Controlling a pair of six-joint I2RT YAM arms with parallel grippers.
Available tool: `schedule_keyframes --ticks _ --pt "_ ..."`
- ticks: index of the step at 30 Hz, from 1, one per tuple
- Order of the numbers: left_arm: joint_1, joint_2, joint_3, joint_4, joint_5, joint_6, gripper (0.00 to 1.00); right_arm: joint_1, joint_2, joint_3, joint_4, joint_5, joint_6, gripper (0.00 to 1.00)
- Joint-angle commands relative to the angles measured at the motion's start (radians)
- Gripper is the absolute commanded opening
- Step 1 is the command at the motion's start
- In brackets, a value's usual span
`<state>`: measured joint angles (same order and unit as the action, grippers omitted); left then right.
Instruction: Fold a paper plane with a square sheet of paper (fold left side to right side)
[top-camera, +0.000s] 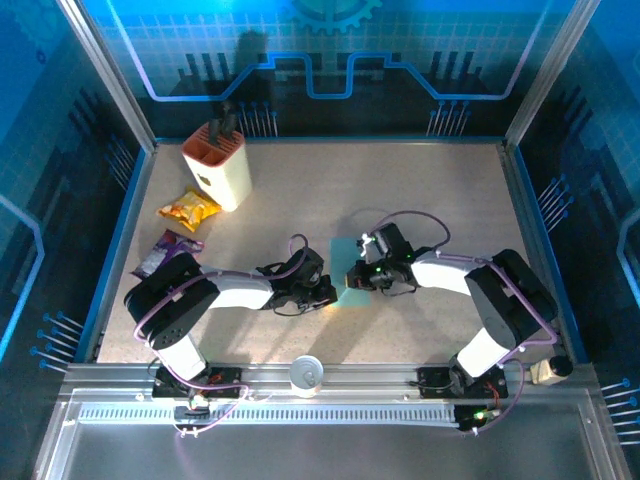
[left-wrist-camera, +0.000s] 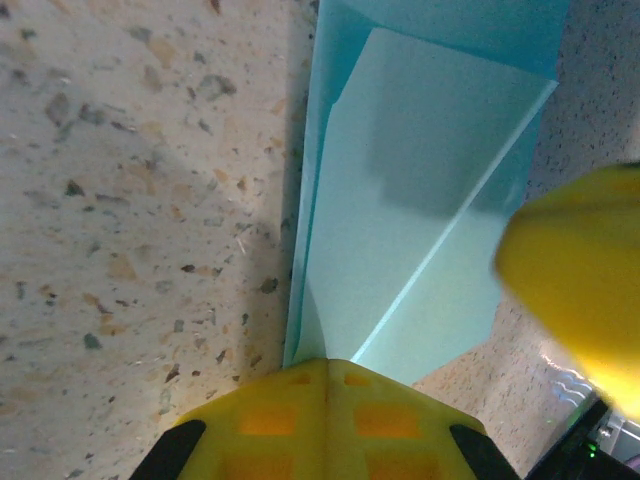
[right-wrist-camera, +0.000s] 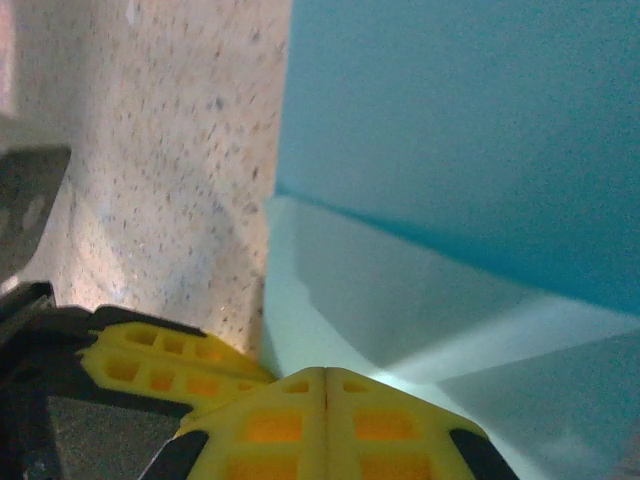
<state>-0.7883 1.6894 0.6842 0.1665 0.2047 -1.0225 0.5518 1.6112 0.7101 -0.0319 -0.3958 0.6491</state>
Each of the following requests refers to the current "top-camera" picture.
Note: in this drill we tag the light blue paper sheet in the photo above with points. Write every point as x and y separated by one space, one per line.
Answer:
342 252

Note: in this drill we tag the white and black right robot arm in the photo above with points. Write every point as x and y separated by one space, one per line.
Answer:
440 272

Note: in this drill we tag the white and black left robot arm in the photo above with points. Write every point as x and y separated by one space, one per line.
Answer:
240 295

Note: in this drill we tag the white paper cup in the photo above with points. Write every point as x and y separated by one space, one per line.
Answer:
306 372

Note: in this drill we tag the yellow snack bag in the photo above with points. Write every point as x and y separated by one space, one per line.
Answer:
190 210

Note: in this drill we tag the cream knife block orange top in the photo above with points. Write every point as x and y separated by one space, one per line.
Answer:
225 175

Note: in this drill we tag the purple snack bag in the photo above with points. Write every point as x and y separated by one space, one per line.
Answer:
167 247

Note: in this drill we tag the aluminium table rail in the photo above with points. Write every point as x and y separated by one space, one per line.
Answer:
365 380

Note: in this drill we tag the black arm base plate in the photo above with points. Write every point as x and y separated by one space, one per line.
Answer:
425 382
165 387

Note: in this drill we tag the blue-edged aluminium side rail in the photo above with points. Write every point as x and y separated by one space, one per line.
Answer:
525 200
132 200

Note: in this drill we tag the aluminium frame post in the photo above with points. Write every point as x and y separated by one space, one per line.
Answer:
550 75
111 75

